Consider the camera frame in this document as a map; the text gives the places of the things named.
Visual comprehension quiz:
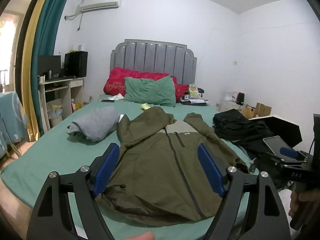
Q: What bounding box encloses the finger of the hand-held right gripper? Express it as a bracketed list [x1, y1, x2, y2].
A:
[266, 152, 307, 167]
[279, 147, 310, 161]

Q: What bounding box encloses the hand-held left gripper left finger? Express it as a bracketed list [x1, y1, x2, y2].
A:
[26, 143, 120, 240]

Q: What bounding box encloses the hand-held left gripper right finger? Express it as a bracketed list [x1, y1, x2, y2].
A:
[197, 144, 292, 240]

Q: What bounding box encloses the olive green jacket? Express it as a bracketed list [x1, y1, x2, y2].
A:
[99, 106, 250, 228]

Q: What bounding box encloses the pile of black clothes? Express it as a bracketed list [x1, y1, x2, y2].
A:
[212, 109, 275, 155]

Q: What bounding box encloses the person's right hand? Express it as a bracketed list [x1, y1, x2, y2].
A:
[289, 187, 320, 220]

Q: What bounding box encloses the person's left hand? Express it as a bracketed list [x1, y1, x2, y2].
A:
[125, 231, 156, 240]

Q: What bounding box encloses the grey tablet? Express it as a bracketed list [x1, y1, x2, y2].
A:
[262, 135, 293, 156]

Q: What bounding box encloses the black fabric panel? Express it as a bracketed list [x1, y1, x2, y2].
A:
[250, 116, 303, 147]

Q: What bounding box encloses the grey folded sweater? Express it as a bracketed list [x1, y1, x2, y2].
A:
[67, 105, 121, 143]

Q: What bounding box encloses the brown cardboard box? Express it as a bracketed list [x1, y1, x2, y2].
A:
[244, 102, 272, 119]

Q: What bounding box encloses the bed with green sheet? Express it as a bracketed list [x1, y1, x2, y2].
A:
[0, 94, 253, 240]

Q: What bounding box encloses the bin with plastic bag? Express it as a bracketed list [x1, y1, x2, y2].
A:
[47, 104, 63, 128]

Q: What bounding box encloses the white box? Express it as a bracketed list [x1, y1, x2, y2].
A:
[224, 90, 238, 102]

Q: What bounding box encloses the green snack packet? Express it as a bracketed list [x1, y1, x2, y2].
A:
[188, 83, 200, 99]

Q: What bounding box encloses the green pillow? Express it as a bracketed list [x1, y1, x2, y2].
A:
[124, 76, 177, 108]

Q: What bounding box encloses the wooden desk with shelves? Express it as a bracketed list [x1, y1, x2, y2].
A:
[37, 76, 85, 132]

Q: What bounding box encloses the light blue tablecloth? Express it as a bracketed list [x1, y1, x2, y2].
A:
[0, 91, 30, 157]

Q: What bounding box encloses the black computer tower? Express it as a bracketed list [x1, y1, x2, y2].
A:
[64, 51, 89, 78]

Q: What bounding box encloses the black monitor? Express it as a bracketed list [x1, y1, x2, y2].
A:
[37, 55, 62, 77]

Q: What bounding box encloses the grey padded headboard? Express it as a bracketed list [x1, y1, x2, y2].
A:
[110, 39, 198, 85]

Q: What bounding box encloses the teal curtain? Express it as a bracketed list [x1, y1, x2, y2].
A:
[32, 0, 73, 137]

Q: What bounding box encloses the white air conditioner pipe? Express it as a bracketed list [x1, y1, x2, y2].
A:
[64, 4, 83, 32]

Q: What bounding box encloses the white air conditioner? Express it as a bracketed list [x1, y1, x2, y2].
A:
[78, 0, 121, 12]

